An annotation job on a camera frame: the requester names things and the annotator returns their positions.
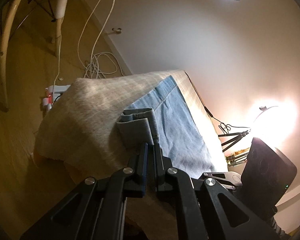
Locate large silver tripod legs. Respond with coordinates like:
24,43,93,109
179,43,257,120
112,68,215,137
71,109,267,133
226,148,250,166

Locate black cable with inline switch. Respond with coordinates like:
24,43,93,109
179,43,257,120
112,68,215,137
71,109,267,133
185,72,251,136

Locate light blue denim pants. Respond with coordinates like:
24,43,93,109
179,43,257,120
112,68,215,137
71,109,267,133
116,76,216,178

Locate metal door stopper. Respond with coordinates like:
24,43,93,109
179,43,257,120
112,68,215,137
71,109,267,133
112,28,122,35

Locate small black tripod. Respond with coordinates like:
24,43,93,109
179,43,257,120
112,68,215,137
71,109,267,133
218,128,251,153

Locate white power strip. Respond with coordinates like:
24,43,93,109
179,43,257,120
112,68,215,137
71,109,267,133
42,85,70,112

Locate white coiled floor cables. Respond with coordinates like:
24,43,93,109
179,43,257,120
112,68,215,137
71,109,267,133
52,0,126,98

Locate beige plaid bed blanket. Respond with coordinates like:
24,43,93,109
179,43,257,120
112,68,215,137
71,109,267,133
34,70,227,180

